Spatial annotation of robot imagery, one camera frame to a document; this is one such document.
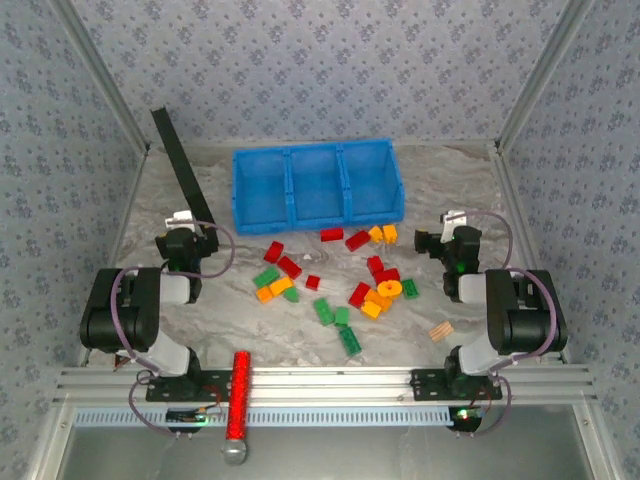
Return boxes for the long green lego brick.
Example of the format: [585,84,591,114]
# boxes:
[338,327,363,358]

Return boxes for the blue three-compartment bin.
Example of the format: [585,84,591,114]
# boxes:
[231,137,407,237]

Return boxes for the long black bar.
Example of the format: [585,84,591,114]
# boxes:
[149,106,220,235]

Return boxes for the red glitter microphone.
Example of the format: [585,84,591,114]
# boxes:
[220,350,253,466]

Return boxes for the grey metal panel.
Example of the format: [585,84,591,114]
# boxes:
[54,404,589,480]

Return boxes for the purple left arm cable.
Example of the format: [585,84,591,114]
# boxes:
[110,219,236,439]

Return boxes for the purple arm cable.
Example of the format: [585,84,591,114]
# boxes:
[447,210,559,439]
[110,219,236,439]

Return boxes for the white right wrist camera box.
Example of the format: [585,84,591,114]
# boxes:
[438,209,467,246]

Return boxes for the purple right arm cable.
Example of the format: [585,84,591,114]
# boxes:
[447,210,559,439]

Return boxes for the aluminium side rail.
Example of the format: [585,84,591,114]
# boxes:
[489,144,571,364]
[77,144,151,369]

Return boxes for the aluminium back rail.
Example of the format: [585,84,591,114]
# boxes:
[147,140,499,151]

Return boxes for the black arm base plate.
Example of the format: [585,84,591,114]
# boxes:
[410,368,503,401]
[145,370,234,402]

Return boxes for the aluminium front rail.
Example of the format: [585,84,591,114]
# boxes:
[52,364,599,406]

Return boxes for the aluminium corner post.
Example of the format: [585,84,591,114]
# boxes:
[494,0,596,151]

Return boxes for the slotted grey cable duct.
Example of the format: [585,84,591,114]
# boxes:
[73,405,451,427]

